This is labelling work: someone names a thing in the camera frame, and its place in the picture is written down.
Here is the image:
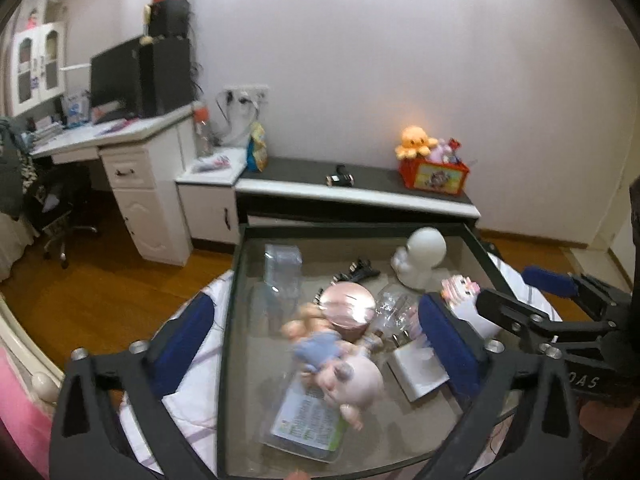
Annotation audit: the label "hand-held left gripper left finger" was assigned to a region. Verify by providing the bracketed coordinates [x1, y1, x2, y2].
[48, 290, 221, 480]

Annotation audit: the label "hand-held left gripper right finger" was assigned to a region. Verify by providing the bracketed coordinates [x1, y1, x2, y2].
[417, 290, 583, 480]

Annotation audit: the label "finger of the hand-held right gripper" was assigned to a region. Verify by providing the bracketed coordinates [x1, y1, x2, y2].
[475, 287, 613, 356]
[522, 266, 631, 318]

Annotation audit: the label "black rhinestone hair clip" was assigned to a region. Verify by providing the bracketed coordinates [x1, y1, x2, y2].
[332, 257, 380, 283]

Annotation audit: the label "person's right hand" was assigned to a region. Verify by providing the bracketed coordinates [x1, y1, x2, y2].
[580, 400, 640, 441]

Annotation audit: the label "white charger box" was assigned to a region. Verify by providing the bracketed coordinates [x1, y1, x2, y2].
[382, 342, 451, 403]

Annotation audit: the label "pink white block toy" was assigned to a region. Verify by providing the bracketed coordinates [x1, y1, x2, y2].
[440, 274, 501, 338]

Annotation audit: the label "clear bulb packaging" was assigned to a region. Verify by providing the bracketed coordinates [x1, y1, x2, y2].
[370, 284, 421, 341]

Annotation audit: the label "white bedsheet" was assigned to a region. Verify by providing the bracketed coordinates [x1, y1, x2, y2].
[117, 252, 563, 480]

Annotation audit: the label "pink pig doll blue dress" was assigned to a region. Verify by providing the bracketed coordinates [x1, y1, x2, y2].
[280, 302, 386, 433]

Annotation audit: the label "white round-headed figurine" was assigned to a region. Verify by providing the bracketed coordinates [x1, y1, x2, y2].
[390, 227, 447, 290]

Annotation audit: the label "pink round tin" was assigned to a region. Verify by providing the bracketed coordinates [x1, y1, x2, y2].
[319, 282, 377, 343]

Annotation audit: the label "clear plastic container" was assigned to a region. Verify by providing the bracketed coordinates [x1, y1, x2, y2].
[262, 244, 303, 301]

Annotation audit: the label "low white cabinet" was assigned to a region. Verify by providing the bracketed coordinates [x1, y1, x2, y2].
[175, 149, 251, 248]

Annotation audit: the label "white desk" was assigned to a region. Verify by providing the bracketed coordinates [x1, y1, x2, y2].
[30, 105, 198, 268]

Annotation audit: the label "clear box with green label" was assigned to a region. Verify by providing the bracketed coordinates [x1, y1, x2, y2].
[260, 375, 351, 463]

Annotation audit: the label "red toy box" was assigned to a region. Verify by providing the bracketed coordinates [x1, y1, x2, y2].
[398, 156, 471, 195]

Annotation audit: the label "purple plush toy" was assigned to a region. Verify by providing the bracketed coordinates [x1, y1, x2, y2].
[427, 137, 451, 163]

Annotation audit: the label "white pink packet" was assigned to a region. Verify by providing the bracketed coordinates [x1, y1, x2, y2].
[192, 155, 232, 173]

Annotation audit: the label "pink blanket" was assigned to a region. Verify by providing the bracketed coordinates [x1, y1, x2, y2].
[0, 350, 56, 480]

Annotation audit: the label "orange octopus plush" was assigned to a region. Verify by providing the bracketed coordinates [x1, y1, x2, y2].
[395, 126, 440, 161]

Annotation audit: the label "black office chair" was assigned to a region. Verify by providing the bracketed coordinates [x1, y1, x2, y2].
[22, 160, 98, 268]

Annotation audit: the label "black silver handheld device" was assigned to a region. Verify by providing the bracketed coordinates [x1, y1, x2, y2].
[325, 164, 357, 187]

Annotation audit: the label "blue yellow snack bag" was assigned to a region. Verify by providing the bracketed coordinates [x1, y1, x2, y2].
[246, 122, 269, 173]

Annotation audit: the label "black and white bench cabinet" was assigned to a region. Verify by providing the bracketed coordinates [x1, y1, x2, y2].
[235, 156, 482, 241]

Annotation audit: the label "clear bottle with orange lid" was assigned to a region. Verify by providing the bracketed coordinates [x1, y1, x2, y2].
[192, 101, 213, 158]

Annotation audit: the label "pink purple papers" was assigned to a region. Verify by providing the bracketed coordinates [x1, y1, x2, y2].
[92, 117, 138, 136]

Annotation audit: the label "dark patterned clothing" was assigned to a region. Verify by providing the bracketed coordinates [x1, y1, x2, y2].
[0, 117, 36, 221]

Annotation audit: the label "stack of books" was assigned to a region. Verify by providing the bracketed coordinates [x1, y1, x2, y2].
[25, 115, 66, 143]

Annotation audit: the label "blue white box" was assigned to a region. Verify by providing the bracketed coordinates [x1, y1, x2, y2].
[62, 91, 92, 126]

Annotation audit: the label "black computer tower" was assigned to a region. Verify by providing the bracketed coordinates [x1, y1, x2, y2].
[137, 36, 193, 118]

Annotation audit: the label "black computer monitor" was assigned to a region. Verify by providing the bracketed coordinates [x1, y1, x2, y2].
[90, 36, 143, 111]

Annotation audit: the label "black box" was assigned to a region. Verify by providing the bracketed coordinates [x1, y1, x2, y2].
[149, 0, 191, 41]

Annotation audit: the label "white bed frame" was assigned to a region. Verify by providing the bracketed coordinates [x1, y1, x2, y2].
[0, 295, 63, 406]

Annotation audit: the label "black power cable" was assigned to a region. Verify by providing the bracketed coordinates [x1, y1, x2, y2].
[215, 91, 236, 148]
[227, 102, 258, 147]

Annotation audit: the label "white wall socket panel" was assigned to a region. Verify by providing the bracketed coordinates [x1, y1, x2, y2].
[223, 85, 271, 106]

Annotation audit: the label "white wall cabinet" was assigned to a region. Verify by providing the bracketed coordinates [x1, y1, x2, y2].
[10, 21, 68, 118]

